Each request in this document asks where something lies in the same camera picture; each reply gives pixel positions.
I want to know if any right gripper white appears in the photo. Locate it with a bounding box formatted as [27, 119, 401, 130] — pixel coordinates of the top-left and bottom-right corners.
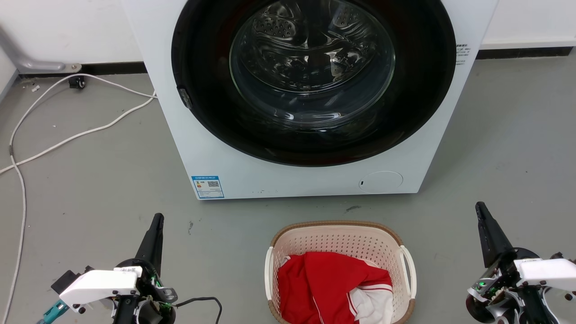
[475, 202, 576, 289]

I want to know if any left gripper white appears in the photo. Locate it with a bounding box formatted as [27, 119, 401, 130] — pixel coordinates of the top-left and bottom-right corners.
[51, 213, 165, 315]

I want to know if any cream plastic laundry basket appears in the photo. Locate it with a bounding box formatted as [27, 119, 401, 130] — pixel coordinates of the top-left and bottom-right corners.
[265, 220, 417, 324]

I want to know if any blue energy label sticker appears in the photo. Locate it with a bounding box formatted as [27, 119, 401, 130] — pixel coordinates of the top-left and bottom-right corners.
[191, 175, 225, 199]

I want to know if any white front-load washing machine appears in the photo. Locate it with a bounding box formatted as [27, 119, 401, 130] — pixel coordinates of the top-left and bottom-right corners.
[121, 0, 500, 200]

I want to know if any round white filter cover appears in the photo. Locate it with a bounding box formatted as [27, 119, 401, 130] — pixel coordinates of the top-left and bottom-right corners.
[359, 171, 404, 194]

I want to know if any white garment with red stripes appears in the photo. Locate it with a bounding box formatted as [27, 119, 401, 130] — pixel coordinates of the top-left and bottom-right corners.
[349, 282, 394, 324]

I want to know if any black round washer door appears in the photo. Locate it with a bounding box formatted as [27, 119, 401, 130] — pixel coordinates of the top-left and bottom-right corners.
[171, 0, 457, 167]

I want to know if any grey metal pipe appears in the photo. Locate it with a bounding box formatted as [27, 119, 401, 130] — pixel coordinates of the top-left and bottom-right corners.
[0, 26, 82, 74]

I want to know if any white power cable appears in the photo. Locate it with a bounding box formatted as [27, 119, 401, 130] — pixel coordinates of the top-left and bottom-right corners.
[0, 73, 157, 176]

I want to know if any white hose cable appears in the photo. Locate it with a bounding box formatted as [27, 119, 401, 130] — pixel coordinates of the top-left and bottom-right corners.
[0, 74, 156, 324]

